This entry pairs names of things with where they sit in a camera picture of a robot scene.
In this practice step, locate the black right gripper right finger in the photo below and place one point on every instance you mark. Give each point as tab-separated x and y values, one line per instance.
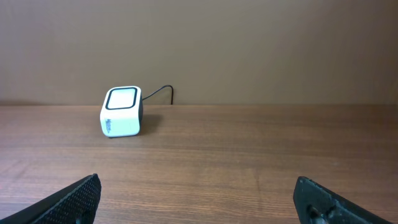
315	203

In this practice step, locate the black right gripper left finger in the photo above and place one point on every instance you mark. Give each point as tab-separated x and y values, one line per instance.
75	204

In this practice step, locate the white barcode scanner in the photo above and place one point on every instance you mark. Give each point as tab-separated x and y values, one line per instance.
122	112

